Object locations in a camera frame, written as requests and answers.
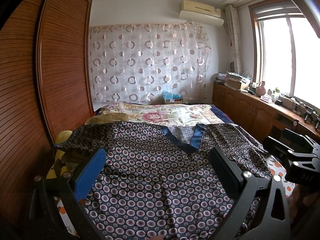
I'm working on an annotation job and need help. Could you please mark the wall air conditioner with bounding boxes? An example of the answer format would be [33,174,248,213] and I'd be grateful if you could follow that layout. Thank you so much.
[179,0,224,27]

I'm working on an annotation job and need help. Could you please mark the brown furry cushion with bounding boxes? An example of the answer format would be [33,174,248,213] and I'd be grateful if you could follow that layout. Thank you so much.
[85,113,129,125]

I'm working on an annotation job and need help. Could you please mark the brown wooden louvered wardrobe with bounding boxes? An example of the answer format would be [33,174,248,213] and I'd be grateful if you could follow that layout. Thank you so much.
[1,0,93,223]

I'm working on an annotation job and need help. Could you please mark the cardboard box with blue bag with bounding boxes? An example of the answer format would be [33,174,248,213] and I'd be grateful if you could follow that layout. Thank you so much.
[162,91,183,104]

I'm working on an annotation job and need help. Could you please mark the beige window curtain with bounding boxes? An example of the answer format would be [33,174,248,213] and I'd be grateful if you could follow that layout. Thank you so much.
[225,4,243,74]

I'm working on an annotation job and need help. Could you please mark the floral quilt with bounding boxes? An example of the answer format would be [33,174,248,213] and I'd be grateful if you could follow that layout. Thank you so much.
[96,103,224,127]

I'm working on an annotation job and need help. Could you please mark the stack of papers and boxes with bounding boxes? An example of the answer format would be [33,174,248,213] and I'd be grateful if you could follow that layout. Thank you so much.
[215,72,251,90]

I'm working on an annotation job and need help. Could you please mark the orange-fruit print bedsheet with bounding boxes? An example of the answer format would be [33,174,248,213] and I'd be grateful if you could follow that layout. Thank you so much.
[266,155,295,198]

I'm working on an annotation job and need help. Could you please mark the window with frame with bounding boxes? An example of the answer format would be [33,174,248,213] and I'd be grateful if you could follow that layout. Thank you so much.
[249,0,319,108]

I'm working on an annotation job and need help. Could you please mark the dark blue blanket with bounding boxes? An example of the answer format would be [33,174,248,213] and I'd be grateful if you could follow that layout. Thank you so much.
[210,105,233,124]

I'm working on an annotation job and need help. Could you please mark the navy circle-patterned garment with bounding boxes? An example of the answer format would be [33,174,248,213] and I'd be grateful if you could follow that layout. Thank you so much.
[59,121,271,239]

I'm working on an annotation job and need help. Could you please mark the green cap bottle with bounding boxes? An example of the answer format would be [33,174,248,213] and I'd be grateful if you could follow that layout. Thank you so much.
[273,88,280,102]

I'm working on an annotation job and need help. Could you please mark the sheer circle-patterned curtain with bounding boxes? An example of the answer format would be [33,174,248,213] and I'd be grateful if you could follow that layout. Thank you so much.
[89,23,212,104]

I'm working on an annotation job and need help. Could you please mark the pink ceramic figurine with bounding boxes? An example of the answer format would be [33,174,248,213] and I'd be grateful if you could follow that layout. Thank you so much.
[255,81,266,96]

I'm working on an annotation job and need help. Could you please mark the wooden sideboard cabinet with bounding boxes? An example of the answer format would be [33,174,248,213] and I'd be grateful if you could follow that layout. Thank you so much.
[212,83,319,144]

